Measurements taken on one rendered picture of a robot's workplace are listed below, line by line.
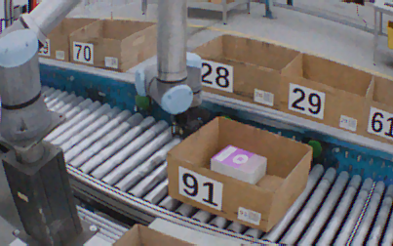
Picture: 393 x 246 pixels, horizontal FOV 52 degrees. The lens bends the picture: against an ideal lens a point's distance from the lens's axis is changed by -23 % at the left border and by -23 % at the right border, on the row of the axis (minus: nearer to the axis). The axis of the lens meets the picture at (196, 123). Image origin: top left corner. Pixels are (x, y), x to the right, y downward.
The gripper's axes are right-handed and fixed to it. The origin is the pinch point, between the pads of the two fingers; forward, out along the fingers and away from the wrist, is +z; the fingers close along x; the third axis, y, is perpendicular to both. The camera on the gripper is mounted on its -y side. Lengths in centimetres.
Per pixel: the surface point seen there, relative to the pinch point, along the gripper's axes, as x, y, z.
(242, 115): 7.4, -22.8, -5.7
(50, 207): -8, 68, -13
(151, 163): -13.6, 6.4, 5.7
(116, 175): -20.1, 20.2, 5.8
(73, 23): -122, -58, -20
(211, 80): -9.0, -28.3, -14.1
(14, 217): -125, 25, 80
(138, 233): 11, 49, -1
